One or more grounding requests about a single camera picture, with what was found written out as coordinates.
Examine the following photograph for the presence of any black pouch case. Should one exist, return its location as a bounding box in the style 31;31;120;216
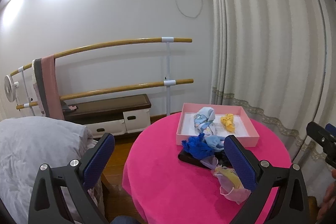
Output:
178;149;232;170

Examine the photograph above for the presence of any light blue fleece headband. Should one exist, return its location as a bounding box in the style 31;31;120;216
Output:
205;135;225;152

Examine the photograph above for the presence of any royal blue towel scrunchie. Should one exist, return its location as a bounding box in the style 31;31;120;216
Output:
182;133;215;160

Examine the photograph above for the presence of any person's right hand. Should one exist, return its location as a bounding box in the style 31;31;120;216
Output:
317;181;335;222

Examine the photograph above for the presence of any grey duvet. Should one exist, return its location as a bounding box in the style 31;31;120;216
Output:
1;116;97;223

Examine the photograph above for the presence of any person's blue jeans knee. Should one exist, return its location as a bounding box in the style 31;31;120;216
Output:
110;215;141;224

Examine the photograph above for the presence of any pink shallow box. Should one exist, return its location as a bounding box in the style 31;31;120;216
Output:
176;103;259;148

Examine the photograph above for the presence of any yellow plush toy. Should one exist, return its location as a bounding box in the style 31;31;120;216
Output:
220;113;235;133

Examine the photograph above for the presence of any white brown storage bench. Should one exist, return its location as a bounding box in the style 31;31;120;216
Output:
64;94;151;138

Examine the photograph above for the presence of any pink tablecloth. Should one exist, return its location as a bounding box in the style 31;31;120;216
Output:
122;111;293;224

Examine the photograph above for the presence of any white blue printed cloth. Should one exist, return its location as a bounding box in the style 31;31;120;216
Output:
194;107;217;136

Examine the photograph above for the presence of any pink grey hanging towel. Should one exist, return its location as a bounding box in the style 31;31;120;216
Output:
32;55;64;120

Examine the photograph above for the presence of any small white fan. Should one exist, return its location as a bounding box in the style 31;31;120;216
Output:
4;75;19;102

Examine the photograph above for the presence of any cream curtain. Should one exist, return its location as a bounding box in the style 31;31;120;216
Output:
211;0;335;204

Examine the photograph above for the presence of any lower wooden barre rail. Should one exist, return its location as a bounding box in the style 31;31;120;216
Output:
16;78;194;110

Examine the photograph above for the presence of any wooden barre rail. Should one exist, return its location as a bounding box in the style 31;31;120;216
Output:
10;37;193;77
16;78;194;110

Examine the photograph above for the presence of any white barre left post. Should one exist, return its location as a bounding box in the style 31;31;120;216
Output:
18;67;35;116

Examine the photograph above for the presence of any white barre post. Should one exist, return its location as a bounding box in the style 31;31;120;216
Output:
18;67;35;116
161;37;174;116

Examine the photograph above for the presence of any white barre right post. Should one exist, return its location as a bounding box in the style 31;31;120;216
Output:
161;37;174;116

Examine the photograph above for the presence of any upper wooden barre rail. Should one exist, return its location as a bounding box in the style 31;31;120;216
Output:
10;37;193;77

